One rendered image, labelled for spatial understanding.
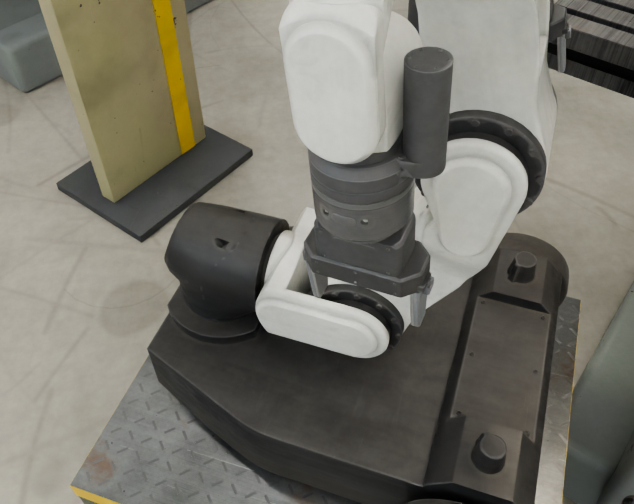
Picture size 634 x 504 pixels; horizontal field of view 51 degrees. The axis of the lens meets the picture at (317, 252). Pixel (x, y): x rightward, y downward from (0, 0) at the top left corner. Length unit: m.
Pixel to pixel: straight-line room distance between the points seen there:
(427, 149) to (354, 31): 0.12
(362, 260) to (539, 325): 0.60
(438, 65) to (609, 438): 1.18
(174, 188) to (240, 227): 1.19
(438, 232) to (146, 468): 0.69
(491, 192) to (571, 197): 1.61
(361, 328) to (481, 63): 0.43
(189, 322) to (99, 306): 0.86
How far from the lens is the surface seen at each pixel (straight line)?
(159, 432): 1.24
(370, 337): 0.95
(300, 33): 0.44
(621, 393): 1.62
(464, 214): 0.73
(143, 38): 2.03
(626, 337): 1.71
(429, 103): 0.48
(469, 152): 0.69
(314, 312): 0.95
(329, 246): 0.60
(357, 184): 0.51
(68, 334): 1.92
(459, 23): 0.66
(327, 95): 0.45
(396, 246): 0.57
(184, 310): 1.13
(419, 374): 1.08
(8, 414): 1.84
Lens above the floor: 1.48
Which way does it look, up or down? 48 degrees down
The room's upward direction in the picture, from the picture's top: straight up
